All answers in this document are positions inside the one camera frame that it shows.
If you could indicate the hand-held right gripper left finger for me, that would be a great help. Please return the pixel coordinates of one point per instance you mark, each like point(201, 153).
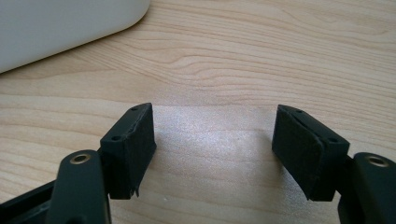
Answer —
point(130, 155)

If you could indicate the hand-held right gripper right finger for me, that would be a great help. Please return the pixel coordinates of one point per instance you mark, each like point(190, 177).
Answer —
point(306, 155)

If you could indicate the white plastic bin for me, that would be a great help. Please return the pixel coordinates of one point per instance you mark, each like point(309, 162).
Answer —
point(56, 25)

